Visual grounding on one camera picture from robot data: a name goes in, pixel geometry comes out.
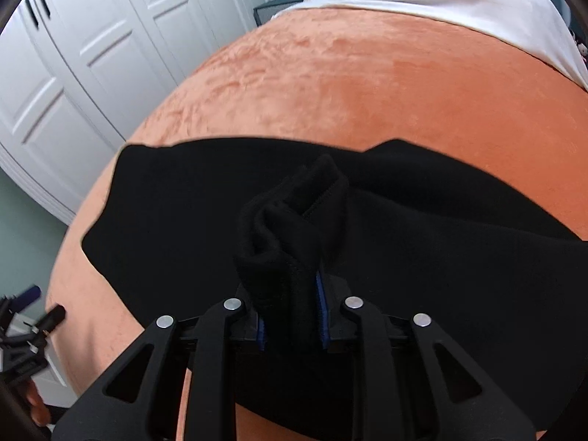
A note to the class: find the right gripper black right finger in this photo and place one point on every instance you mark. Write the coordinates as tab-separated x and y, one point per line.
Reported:
405	379

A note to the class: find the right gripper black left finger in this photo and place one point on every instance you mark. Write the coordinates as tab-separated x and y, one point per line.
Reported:
177	375

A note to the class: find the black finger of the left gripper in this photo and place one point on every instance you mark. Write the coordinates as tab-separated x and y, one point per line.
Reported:
49	321
27	298

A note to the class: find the black pants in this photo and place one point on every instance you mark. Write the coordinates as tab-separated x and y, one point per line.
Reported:
410	231

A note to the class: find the left human hand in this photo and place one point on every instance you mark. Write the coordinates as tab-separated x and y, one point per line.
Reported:
38	411

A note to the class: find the white panelled wardrobe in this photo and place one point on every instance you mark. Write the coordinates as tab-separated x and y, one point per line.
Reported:
79	76

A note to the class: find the orange velvet bedspread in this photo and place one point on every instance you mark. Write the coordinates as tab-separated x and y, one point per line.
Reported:
350	79

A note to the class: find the grey bedside table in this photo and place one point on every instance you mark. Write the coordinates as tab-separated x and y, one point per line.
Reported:
266	11

